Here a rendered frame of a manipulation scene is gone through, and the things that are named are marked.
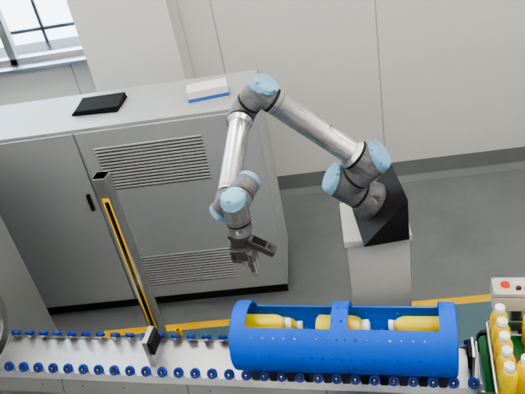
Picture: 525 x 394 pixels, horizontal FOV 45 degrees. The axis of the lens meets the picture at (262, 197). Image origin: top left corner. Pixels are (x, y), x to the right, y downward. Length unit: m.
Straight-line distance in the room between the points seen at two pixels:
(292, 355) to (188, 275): 1.94
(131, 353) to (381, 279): 1.26
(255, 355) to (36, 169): 2.06
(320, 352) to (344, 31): 2.84
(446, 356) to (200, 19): 3.13
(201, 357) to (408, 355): 0.94
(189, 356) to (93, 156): 1.51
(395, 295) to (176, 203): 1.49
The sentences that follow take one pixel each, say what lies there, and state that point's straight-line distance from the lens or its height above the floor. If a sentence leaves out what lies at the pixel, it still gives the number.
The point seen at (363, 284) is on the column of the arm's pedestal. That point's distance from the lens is 3.26.
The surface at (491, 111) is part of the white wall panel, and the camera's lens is 5.28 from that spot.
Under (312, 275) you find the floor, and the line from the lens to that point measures 4.54.
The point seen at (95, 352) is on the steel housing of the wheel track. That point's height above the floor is 0.93.
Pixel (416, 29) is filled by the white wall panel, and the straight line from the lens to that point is 4.86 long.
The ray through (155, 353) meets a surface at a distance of 2.93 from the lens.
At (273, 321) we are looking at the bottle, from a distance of 2.67.
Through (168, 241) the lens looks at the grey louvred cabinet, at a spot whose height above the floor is 0.57.
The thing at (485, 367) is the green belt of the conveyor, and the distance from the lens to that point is 2.80.
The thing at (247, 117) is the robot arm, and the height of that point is 1.80.
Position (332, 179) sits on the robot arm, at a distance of 2.95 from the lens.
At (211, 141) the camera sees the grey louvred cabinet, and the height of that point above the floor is 1.27.
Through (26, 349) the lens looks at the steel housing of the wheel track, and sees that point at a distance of 3.31.
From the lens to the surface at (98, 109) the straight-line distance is 3.97.
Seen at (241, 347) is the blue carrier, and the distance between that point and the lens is 2.58.
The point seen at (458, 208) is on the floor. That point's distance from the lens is 5.06.
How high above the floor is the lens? 3.04
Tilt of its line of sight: 34 degrees down
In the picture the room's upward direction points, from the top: 11 degrees counter-clockwise
